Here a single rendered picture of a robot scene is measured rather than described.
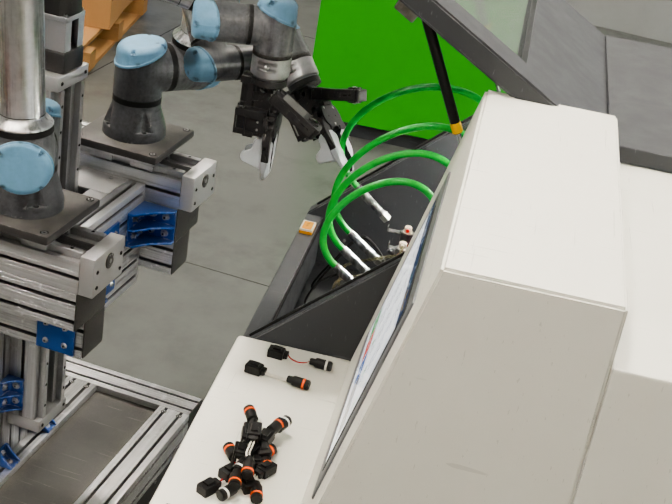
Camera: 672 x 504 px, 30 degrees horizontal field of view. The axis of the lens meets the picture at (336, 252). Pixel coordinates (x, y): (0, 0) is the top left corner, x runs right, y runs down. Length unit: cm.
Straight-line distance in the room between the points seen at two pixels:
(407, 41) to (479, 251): 442
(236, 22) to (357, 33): 361
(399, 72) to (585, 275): 448
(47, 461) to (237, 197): 226
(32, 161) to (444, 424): 112
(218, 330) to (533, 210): 273
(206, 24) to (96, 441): 140
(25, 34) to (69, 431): 137
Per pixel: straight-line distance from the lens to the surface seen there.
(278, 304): 255
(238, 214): 514
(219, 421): 213
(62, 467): 327
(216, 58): 266
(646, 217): 195
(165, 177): 299
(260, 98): 241
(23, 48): 235
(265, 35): 234
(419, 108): 599
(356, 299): 229
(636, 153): 214
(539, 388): 152
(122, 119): 300
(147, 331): 425
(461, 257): 149
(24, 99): 238
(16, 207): 259
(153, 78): 297
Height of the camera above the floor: 219
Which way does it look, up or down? 26 degrees down
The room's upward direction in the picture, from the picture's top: 10 degrees clockwise
